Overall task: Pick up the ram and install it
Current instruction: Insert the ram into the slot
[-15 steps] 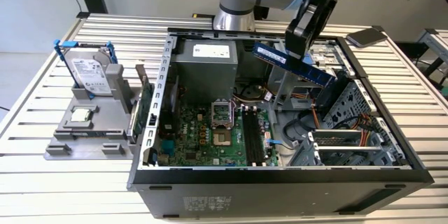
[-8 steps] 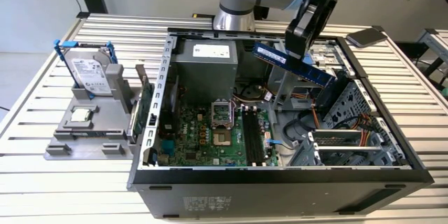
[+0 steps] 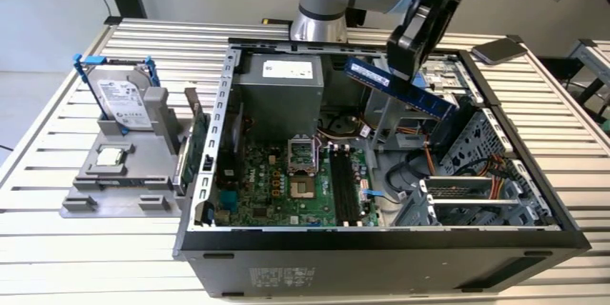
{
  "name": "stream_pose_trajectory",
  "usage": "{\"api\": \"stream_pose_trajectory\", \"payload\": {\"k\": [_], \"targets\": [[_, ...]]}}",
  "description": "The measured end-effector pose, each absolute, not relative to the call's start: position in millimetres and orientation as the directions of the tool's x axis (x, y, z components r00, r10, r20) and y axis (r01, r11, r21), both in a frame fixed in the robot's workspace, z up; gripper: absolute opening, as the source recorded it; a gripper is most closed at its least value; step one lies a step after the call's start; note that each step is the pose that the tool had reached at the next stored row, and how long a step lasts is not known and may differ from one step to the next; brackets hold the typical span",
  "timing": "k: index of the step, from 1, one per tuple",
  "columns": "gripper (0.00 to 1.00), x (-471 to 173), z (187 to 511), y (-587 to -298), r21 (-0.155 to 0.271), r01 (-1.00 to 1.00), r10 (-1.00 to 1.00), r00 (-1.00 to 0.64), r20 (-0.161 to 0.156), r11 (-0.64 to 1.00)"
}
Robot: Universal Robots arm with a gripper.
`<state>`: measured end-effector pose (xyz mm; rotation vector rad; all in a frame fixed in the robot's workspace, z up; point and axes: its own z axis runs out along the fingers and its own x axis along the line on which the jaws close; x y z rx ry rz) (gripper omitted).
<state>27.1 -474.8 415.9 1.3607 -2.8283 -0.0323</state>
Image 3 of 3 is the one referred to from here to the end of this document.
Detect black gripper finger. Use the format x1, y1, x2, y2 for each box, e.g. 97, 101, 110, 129
385, 0, 464, 84

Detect RAM stick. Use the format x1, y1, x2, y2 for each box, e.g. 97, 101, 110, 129
94, 177, 161, 187
344, 56, 459, 123

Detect black RAM slot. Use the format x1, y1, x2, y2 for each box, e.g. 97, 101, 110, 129
341, 143, 361, 227
336, 143, 355, 227
329, 143, 348, 227
348, 143, 367, 227

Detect optical drive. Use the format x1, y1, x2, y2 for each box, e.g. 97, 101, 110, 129
416, 56, 471, 96

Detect dark grey flat box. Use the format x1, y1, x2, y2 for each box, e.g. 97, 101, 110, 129
471, 35, 528, 66

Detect grey power supply unit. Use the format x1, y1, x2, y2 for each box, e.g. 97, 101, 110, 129
236, 53, 325, 144

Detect metal socket cover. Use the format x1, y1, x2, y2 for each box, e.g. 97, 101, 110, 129
287, 135, 319, 174

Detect aluminium side table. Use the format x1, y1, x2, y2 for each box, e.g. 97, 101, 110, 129
564, 38, 610, 122

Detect metal disk bay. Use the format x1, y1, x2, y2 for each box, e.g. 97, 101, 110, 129
393, 172, 544, 228

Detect CPU socket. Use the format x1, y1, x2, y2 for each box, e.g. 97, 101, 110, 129
288, 174, 320, 201

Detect green motherboard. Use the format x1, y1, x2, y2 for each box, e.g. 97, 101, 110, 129
213, 136, 381, 228

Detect green graphics card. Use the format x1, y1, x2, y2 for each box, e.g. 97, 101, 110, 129
173, 86, 212, 197

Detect black open PC case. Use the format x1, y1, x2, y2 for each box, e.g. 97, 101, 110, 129
171, 36, 591, 299

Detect silver hard disk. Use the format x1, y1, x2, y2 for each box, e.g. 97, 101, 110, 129
88, 65, 156, 131

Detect grey parts rack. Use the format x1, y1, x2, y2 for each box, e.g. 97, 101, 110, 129
57, 85, 192, 219

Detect silver CPU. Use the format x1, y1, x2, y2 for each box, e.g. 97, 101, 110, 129
92, 147, 128, 169

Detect orange wire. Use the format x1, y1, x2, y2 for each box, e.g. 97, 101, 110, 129
421, 141, 437, 178

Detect black data cable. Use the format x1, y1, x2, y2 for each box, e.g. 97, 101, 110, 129
384, 149, 432, 201

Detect orange yellow power wires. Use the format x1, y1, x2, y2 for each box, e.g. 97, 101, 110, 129
475, 154, 515, 201

